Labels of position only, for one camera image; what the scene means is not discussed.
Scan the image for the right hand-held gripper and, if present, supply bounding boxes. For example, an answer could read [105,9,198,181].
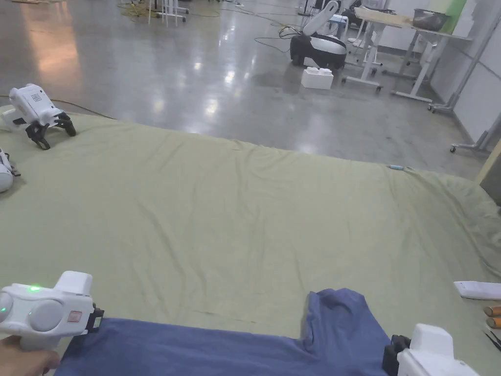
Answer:
[382,323,481,376]

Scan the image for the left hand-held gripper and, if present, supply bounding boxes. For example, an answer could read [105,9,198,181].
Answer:
[0,270,106,352]

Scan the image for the dark blue shirt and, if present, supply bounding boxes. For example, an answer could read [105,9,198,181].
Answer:
[54,288,405,376]

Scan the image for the person's left hand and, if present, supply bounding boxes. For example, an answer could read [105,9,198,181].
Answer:
[0,335,62,376]

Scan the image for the black tweezers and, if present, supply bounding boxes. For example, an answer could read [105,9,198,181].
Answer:
[483,329,501,350]

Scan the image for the white card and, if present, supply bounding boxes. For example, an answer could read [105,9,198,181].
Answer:
[454,280,501,302]

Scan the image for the white hand controller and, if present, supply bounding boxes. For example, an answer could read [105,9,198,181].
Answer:
[0,147,23,194]

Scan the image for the spare white hand-held gripper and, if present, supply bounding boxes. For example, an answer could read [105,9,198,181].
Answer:
[0,83,77,151]

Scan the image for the bed with pale green sheet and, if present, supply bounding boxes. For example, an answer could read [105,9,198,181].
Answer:
[0,103,501,376]

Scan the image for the white foam block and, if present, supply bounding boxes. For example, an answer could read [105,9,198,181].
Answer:
[301,67,335,91]

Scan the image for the white table with dark bin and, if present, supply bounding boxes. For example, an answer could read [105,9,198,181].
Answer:
[390,8,475,105]

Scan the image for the black and white robot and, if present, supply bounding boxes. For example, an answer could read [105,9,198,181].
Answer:
[289,0,348,70]

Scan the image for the white metal stand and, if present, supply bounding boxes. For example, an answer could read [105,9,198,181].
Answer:
[148,0,189,27]

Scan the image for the white table with wooden top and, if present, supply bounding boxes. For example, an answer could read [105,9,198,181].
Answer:
[341,6,414,94]

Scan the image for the black floor cable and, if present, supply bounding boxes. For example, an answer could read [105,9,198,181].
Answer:
[254,15,314,53]

